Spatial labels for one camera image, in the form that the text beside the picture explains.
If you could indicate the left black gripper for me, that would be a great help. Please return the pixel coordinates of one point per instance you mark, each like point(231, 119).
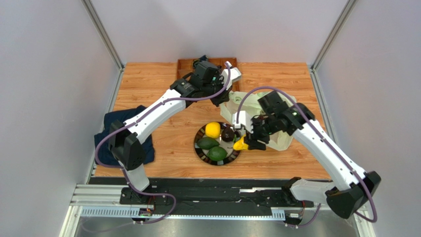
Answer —
point(224, 98)

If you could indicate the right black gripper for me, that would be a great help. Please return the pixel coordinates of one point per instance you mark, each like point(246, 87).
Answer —
point(257, 135)

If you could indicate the yellow fake pepper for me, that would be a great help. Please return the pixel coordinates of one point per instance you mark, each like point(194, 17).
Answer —
point(240, 144)

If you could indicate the pale green plastic bag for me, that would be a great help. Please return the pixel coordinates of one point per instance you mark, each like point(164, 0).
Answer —
point(279, 141)

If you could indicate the yellow fake lemon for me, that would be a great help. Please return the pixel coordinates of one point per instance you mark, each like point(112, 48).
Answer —
point(213, 130)

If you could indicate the green fake lime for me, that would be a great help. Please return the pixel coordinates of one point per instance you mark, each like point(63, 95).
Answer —
point(217, 153)

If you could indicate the green fake avocado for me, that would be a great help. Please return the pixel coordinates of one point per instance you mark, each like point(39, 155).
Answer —
point(207, 143)

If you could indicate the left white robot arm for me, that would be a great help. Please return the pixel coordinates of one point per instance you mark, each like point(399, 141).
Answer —
point(206, 82)

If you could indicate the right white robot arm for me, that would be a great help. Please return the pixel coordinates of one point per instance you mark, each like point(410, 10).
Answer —
point(350, 187)

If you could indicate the black rimmed ceramic plate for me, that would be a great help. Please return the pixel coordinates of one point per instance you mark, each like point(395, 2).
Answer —
point(228, 146)

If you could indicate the dark rolled sock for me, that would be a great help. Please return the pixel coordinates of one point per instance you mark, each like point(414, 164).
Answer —
point(197, 61)

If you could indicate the wooden compartment tray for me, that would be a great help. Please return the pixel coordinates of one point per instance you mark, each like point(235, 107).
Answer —
point(184, 66)

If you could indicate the dark blue cloth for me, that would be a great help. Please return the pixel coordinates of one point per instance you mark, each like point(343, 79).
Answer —
point(104, 154)

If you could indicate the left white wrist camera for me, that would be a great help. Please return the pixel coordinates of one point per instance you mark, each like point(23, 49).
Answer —
point(235, 76)

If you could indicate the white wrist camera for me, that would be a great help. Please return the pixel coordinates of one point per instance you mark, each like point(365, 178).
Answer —
point(235, 76)
point(242, 120)

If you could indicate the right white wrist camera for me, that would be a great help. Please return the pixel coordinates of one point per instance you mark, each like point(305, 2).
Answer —
point(242, 120)

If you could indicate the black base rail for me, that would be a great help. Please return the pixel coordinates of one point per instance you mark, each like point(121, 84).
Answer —
point(215, 197)

